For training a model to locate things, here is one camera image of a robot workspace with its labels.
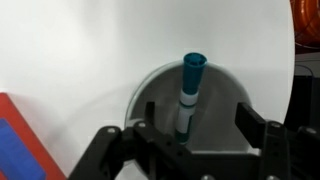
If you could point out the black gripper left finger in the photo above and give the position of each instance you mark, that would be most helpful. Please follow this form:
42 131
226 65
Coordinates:
103 150

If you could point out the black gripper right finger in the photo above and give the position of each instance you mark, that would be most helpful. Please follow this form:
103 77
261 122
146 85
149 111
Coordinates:
280 150

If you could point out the teal and white marker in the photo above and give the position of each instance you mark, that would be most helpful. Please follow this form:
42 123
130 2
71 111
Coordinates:
192 76

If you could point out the red box with blue label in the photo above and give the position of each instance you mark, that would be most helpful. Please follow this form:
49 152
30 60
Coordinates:
20 146

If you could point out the orange ribbed object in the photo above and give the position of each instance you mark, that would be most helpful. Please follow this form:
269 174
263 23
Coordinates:
308 23

